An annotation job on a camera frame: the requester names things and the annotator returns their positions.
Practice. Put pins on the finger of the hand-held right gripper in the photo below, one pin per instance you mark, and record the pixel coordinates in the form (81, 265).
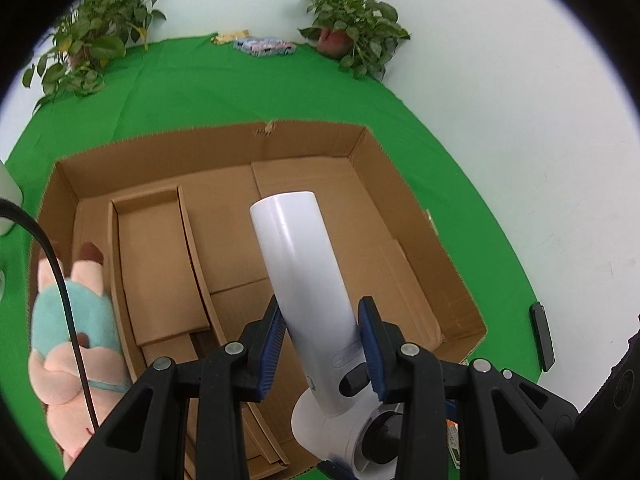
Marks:
(542, 397)

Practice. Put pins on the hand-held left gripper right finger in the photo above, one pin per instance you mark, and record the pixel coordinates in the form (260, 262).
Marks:
(372, 355)

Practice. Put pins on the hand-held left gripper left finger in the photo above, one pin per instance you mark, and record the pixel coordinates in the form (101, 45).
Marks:
(270, 350)

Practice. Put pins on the white handheld fan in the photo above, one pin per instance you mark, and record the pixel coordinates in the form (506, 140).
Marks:
(300, 260)

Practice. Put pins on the white and green medicine box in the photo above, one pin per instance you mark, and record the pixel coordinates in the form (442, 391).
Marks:
(454, 442)

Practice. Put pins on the small cardboard tray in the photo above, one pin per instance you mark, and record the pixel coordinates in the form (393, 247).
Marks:
(150, 270)

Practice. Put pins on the large cardboard box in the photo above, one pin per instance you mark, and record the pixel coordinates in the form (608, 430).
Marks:
(310, 170)

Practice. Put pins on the pink pig plush toy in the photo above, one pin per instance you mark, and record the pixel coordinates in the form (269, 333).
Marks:
(50, 370)

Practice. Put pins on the black phone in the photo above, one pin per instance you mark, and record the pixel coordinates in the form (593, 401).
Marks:
(542, 335)

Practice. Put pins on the green tablecloth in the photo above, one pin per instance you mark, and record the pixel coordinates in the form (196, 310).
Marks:
(425, 160)

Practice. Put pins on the blue tissue pack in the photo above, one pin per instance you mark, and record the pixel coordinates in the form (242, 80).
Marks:
(262, 46)

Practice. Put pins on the yellow packet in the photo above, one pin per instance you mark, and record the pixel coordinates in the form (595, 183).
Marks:
(227, 37)

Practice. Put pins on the potted plant in red pot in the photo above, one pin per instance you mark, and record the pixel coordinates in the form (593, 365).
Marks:
(350, 15)

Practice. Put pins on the bushy potted pothos plant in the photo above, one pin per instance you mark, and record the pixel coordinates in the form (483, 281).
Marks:
(95, 20)

